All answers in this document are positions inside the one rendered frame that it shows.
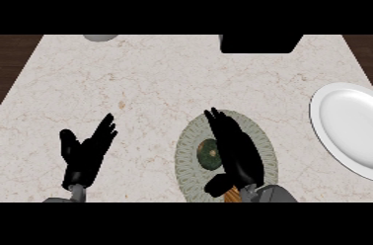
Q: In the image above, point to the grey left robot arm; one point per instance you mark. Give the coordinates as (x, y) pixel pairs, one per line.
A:
(72, 194)

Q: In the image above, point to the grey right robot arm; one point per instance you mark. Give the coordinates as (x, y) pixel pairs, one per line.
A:
(267, 193)

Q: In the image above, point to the orange-brown wooden object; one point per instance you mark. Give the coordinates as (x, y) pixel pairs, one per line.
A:
(231, 195)

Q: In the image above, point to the round pale green placemat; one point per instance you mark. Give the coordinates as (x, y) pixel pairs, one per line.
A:
(192, 163)

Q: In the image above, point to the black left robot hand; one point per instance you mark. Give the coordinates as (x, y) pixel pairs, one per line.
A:
(84, 155)

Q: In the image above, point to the dark green squash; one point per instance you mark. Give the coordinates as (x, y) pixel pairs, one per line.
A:
(208, 155)

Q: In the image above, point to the black appliance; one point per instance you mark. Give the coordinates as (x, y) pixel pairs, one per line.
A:
(259, 44)

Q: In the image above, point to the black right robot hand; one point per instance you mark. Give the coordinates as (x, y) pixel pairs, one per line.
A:
(237, 146)

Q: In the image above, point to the white plate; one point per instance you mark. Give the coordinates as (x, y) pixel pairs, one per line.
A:
(346, 127)

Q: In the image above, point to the grey round object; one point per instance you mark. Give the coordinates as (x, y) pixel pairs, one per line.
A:
(100, 37)

